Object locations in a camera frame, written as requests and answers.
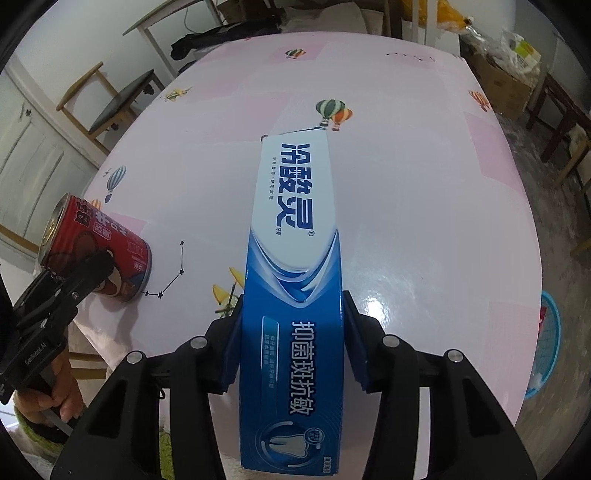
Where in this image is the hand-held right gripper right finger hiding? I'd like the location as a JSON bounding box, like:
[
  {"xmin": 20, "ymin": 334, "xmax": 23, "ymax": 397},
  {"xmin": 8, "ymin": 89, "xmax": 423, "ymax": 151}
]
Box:
[{"xmin": 342, "ymin": 291, "xmax": 541, "ymax": 480}]

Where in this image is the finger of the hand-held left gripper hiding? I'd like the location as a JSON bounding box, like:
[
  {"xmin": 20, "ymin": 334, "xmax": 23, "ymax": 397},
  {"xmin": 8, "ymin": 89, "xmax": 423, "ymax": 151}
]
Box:
[{"xmin": 46, "ymin": 253, "xmax": 115, "ymax": 315}]

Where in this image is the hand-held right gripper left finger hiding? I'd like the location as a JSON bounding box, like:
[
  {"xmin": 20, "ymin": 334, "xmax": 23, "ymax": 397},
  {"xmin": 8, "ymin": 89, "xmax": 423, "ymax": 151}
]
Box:
[{"xmin": 50, "ymin": 293, "xmax": 245, "ymax": 480}]

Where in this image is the red drink can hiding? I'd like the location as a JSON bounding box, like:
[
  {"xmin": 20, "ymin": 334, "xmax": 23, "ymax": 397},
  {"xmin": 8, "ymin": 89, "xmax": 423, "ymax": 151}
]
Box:
[{"xmin": 39, "ymin": 193, "xmax": 153, "ymax": 303}]

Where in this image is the blue white toothpaste box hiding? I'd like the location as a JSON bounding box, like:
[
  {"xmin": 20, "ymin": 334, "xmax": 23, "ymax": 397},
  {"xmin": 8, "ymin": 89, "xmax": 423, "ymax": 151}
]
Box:
[{"xmin": 239, "ymin": 130, "xmax": 346, "ymax": 474}]

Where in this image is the blue plastic basket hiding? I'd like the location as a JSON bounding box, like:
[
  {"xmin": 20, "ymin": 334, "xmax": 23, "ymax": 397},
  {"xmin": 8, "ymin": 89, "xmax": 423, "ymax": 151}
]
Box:
[{"xmin": 524, "ymin": 290, "xmax": 561, "ymax": 400}]

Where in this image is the person's left hand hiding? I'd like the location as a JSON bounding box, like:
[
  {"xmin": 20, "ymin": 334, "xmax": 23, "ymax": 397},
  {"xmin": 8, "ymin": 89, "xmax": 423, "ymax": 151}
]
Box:
[{"xmin": 16, "ymin": 344, "xmax": 86, "ymax": 425}]

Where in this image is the pale fuzzy clothing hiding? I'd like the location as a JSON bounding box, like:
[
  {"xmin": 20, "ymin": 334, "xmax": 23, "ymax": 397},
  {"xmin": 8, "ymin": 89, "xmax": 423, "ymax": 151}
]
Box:
[{"xmin": 14, "ymin": 406, "xmax": 75, "ymax": 460}]

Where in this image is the white door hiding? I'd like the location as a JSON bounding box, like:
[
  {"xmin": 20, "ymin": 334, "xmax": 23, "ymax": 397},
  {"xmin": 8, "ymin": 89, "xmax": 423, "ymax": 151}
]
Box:
[{"xmin": 0, "ymin": 60, "xmax": 100, "ymax": 273}]

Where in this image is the pink printed tablecloth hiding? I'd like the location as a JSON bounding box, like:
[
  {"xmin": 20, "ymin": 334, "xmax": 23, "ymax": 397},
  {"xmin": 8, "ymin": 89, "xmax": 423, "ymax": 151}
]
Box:
[{"xmin": 69, "ymin": 30, "xmax": 543, "ymax": 480}]

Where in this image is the white side table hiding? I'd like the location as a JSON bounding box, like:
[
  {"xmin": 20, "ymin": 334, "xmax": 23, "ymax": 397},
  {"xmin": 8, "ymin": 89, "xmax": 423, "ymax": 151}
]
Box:
[{"xmin": 122, "ymin": 0, "xmax": 232, "ymax": 84}]

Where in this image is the black bag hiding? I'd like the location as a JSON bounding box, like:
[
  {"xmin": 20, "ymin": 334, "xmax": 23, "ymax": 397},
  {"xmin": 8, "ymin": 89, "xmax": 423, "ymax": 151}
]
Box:
[{"xmin": 170, "ymin": 25, "xmax": 252, "ymax": 61}]

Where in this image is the brown cardboard box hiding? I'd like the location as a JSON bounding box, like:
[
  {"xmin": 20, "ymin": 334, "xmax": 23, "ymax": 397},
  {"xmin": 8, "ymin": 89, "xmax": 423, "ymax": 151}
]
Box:
[{"xmin": 466, "ymin": 44, "xmax": 536, "ymax": 121}]

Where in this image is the white chest cabinet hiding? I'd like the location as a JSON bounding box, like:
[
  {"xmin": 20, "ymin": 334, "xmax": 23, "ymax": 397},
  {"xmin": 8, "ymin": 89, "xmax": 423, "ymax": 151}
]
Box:
[{"xmin": 402, "ymin": 18, "xmax": 462, "ymax": 56}]

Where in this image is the dark wooden stool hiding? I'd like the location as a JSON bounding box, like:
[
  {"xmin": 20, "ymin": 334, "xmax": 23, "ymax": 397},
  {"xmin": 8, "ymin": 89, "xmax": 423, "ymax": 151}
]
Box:
[{"xmin": 526, "ymin": 69, "xmax": 591, "ymax": 162}]

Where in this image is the clear plastic bag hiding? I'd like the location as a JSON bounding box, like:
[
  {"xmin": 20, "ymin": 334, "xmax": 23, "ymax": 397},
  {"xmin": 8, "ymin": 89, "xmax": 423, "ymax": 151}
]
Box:
[{"xmin": 462, "ymin": 18, "xmax": 509, "ymax": 61}]

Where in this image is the grey sack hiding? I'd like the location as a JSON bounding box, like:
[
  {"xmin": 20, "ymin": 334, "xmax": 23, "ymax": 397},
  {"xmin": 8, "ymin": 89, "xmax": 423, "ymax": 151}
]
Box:
[{"xmin": 272, "ymin": 0, "xmax": 370, "ymax": 35}]

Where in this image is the green white plastic bag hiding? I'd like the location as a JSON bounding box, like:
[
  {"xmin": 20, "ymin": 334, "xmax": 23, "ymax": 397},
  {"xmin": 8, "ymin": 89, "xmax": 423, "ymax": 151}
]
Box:
[{"xmin": 501, "ymin": 30, "xmax": 543, "ymax": 70}]

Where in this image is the yellow plastic bag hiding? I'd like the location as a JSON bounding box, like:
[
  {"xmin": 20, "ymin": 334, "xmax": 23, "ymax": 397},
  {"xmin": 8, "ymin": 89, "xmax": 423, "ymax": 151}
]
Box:
[{"xmin": 434, "ymin": 0, "xmax": 474, "ymax": 31}]

